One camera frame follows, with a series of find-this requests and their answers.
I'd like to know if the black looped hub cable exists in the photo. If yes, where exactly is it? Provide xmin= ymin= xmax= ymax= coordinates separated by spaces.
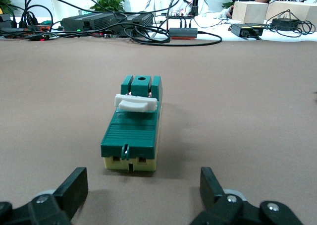
xmin=125 ymin=26 xmax=223 ymax=47

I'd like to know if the black charger with tangled cable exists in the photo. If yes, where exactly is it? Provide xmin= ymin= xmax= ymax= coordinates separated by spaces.
xmin=266 ymin=8 xmax=317 ymax=39

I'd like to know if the small black device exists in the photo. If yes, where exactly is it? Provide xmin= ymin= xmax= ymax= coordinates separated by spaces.
xmin=0 ymin=13 xmax=13 ymax=29

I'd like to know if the green load switch white handle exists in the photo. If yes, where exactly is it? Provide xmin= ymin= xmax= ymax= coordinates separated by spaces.
xmin=100 ymin=75 xmax=163 ymax=172

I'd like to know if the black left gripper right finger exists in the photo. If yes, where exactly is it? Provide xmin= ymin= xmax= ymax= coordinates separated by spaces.
xmin=189 ymin=167 xmax=263 ymax=225

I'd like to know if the orange black tool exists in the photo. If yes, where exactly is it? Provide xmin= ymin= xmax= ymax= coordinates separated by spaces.
xmin=27 ymin=20 xmax=59 ymax=41

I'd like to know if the black adapter yellow label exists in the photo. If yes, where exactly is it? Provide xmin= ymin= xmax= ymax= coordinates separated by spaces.
xmin=245 ymin=23 xmax=264 ymax=37
xmin=230 ymin=23 xmax=252 ymax=39

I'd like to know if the grey USB hub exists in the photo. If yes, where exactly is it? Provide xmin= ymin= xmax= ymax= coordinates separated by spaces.
xmin=169 ymin=27 xmax=199 ymax=40

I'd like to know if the black power supply brick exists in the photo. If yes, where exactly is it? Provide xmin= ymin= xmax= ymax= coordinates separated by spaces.
xmin=116 ymin=13 xmax=155 ymax=37
xmin=61 ymin=13 xmax=118 ymax=35

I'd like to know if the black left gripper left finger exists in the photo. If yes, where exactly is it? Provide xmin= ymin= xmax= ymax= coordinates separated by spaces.
xmin=28 ymin=167 xmax=89 ymax=225

